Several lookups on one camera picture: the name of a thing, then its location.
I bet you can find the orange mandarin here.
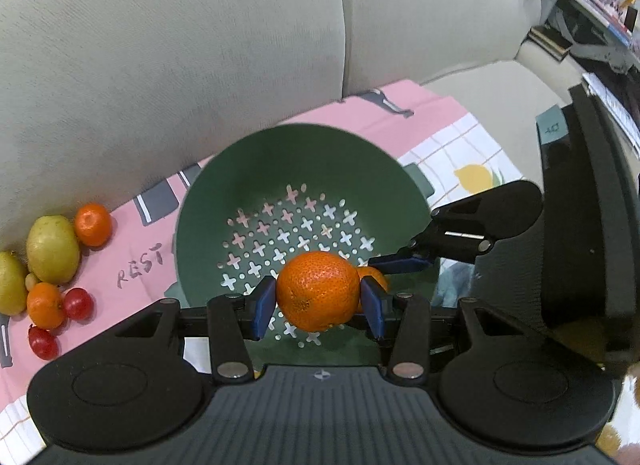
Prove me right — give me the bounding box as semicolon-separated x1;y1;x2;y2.
26;282;66;329
354;266;388;313
277;251;360;333
74;203;113;248

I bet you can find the beige fabric sofa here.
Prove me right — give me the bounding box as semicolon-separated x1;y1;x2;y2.
1;0;585;251

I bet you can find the red cherry tomato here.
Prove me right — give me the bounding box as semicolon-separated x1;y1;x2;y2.
28;325;58;361
63;287;94;321

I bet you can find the pink fluffy blanket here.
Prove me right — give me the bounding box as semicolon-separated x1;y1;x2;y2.
596;362;640;465

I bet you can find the yellow-green pear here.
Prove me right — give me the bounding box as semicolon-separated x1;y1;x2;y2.
0;251;27;317
26;215;80;285

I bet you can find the cluttered side table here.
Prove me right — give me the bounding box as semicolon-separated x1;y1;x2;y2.
527;0;640;76

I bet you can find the green perforated colander bowl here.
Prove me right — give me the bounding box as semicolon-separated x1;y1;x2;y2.
164;123;441;365

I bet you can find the brown longan fruit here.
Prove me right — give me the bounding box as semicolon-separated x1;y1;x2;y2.
25;273;39;292

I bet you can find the pink checked lemon cloth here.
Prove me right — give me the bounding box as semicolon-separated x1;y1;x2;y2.
1;81;522;464

